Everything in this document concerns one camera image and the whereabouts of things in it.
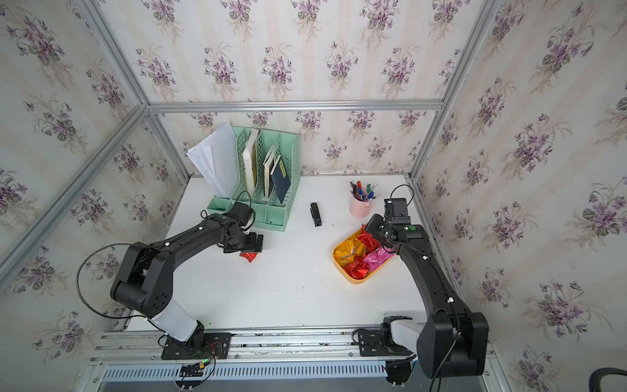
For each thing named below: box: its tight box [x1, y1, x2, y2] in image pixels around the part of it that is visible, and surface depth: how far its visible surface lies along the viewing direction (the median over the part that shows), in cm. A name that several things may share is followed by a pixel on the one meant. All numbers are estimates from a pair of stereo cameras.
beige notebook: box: [262, 145, 276, 197], surface depth 100 cm
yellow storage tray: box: [332, 225, 396, 285], surface depth 88 cm
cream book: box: [242, 128, 260, 196], surface depth 97 cm
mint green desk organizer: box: [207, 126, 302, 232], surface depth 105 cm
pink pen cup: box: [349, 193, 373, 219], surface depth 103 cm
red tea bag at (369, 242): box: [357, 232, 381, 255], surface depth 89 cm
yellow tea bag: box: [333, 236, 366, 266], surface depth 90 cm
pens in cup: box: [348, 180, 380, 202], surface depth 102 cm
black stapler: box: [310, 202, 323, 228], surface depth 104 cm
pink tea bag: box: [363, 244, 396, 272], surface depth 86 cm
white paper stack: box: [186, 121, 238, 199], surface depth 98 cm
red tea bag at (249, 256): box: [239, 252, 258, 263], surface depth 93 cm
